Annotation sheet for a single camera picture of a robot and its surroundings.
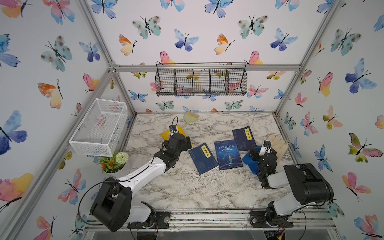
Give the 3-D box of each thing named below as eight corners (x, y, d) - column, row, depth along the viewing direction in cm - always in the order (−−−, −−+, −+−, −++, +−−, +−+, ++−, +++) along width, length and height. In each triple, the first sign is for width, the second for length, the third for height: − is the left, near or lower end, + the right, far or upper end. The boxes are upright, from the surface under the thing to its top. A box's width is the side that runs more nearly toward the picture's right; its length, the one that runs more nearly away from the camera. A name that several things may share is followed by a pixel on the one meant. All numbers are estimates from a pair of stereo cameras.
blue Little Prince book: (220, 170, 93) (220, 168, 91) (214, 143, 105) (214, 141, 104) (242, 167, 94) (243, 165, 92) (233, 141, 107) (234, 139, 105)
